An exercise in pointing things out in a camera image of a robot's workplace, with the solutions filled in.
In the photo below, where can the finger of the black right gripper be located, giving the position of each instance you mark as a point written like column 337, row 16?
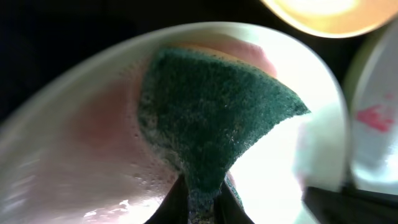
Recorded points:
column 351, row 206

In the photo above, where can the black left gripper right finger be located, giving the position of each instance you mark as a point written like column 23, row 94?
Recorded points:
column 228, row 210

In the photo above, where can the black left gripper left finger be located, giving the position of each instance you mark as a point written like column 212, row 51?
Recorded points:
column 174, row 207

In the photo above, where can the green yellow sponge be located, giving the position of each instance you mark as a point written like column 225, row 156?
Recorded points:
column 202, row 109

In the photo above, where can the light blue plate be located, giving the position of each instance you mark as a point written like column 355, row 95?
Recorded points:
column 75, row 152

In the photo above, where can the white plate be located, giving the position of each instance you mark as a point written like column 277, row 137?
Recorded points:
column 370, row 89

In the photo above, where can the yellow plate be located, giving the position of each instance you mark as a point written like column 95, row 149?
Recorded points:
column 334, row 18

